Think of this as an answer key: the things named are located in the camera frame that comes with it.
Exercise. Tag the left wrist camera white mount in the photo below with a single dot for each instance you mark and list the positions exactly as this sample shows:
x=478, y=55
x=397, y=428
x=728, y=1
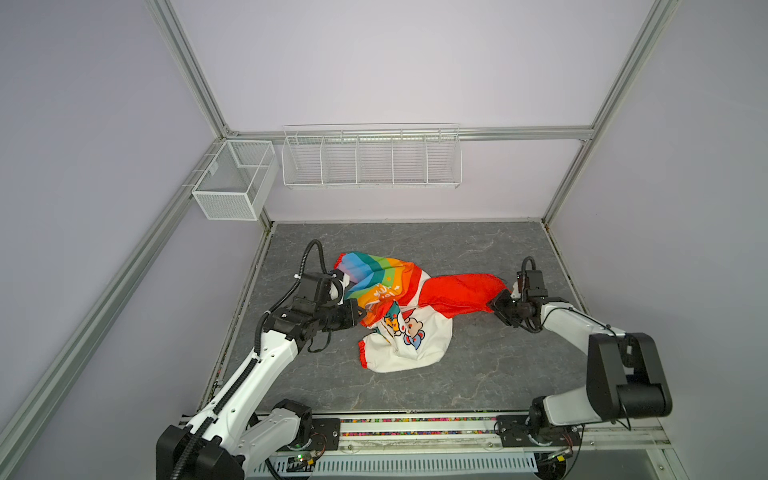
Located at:
x=338, y=285

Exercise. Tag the colourful rainbow kids jacket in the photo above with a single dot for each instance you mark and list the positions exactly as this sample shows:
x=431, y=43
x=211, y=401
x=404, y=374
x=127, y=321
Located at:
x=410, y=313

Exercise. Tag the white wire shelf basket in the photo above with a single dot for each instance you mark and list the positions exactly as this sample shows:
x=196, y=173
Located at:
x=420, y=155

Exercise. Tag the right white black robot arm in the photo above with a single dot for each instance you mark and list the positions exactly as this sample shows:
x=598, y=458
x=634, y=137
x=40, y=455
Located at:
x=625, y=378

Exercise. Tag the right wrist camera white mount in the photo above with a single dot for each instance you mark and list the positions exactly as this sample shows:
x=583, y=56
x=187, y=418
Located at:
x=531, y=285

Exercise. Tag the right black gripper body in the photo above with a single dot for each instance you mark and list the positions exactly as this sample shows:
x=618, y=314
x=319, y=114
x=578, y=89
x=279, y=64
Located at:
x=507, y=308

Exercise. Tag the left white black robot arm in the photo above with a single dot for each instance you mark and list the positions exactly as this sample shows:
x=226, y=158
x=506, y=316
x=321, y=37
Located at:
x=240, y=390

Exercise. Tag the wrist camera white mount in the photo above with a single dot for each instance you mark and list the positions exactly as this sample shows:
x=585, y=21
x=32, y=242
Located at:
x=338, y=285
x=531, y=285

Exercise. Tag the white mesh box basket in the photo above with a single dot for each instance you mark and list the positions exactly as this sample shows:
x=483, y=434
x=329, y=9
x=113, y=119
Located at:
x=237, y=181

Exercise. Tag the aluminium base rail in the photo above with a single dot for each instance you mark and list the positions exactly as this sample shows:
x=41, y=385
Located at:
x=439, y=445

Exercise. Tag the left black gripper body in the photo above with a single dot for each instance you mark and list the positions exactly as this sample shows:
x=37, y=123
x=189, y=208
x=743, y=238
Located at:
x=340, y=316

